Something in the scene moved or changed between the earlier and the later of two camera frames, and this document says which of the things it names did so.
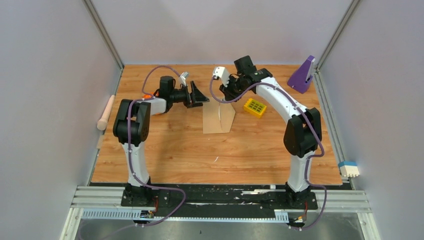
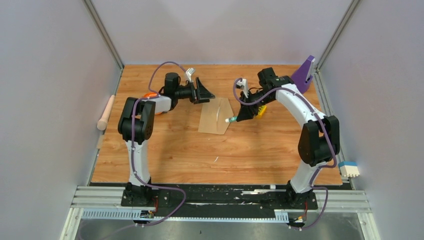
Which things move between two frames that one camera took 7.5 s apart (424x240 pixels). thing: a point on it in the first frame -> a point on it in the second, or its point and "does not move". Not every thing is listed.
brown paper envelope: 217,117 does not move
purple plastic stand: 297,80 does not move
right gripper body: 234,88 -> 251,98
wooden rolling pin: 102,123 does not move
